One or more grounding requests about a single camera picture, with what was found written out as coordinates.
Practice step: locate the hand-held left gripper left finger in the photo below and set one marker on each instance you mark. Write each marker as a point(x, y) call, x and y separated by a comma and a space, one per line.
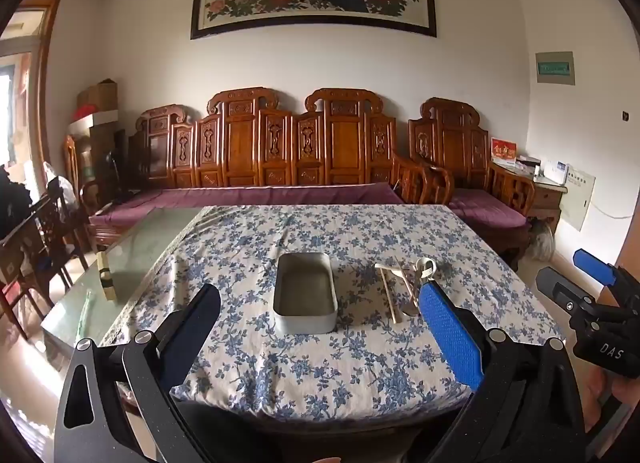
point(200, 323)

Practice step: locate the purple sofa cushion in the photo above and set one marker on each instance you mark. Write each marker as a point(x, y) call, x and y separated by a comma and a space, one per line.
point(225, 195)

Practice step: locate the metal tin container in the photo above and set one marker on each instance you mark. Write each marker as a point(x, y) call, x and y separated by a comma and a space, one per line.
point(305, 325)

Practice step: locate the grey fluffy bag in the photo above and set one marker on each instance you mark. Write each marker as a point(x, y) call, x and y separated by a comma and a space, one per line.
point(542, 243)

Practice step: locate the grey wall electrical box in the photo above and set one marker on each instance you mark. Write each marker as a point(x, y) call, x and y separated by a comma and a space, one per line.
point(555, 68)

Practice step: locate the glass top table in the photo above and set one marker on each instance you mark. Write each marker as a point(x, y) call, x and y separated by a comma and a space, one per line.
point(140, 253)

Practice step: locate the cream box with black band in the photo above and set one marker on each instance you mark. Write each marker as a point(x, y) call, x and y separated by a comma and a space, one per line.
point(106, 278)

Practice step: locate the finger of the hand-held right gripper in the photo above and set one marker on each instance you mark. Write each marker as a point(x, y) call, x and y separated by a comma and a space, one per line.
point(595, 265)
point(560, 290)

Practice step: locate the red item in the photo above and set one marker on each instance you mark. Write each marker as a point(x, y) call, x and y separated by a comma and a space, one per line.
point(85, 112)

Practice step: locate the thin metal spoon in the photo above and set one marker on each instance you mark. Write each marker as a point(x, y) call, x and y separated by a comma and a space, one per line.
point(410, 310)

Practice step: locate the black bag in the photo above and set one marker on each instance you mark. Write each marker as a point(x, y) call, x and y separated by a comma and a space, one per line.
point(15, 203)

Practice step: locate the blue floral tablecloth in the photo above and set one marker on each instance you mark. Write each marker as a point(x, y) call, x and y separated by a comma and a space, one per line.
point(325, 368)

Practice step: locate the dark cabinet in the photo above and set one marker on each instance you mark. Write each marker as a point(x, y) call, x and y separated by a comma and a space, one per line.
point(107, 158)

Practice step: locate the wooden door frame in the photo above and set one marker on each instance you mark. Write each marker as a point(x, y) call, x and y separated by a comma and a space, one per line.
point(42, 93)

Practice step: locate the purple armchair cushion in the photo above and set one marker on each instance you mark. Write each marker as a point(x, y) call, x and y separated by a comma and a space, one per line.
point(485, 205)

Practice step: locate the brown cardboard box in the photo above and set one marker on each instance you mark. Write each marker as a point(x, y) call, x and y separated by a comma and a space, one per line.
point(100, 95)

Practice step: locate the wooden side table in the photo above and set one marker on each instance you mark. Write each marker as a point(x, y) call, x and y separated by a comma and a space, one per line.
point(547, 198)

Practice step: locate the dark wooden chair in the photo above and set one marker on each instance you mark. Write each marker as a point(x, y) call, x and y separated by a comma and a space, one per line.
point(50, 228)

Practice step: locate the wooden chopstick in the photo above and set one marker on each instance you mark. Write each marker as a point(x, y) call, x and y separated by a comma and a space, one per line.
point(405, 280)
point(391, 295)

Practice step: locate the white cardboard box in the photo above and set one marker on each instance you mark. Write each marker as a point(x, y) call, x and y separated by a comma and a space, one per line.
point(95, 123)

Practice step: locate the red desk calendar card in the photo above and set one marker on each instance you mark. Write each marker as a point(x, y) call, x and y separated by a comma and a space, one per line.
point(504, 149)

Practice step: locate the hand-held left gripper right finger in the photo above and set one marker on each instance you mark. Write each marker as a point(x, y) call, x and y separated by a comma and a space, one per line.
point(450, 338)

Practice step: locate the carved wooden sofa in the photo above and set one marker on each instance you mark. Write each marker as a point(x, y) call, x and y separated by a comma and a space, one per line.
point(345, 143)

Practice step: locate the clear plastic bag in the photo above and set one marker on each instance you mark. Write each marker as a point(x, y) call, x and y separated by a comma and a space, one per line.
point(61, 185)

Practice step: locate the green strip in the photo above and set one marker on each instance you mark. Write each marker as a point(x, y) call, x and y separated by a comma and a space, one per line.
point(86, 313)

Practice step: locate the carved wooden armchair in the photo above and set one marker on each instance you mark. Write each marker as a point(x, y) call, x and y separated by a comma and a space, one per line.
point(455, 143)

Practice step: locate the person's right forearm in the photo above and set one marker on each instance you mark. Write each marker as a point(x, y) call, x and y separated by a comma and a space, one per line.
point(597, 393)

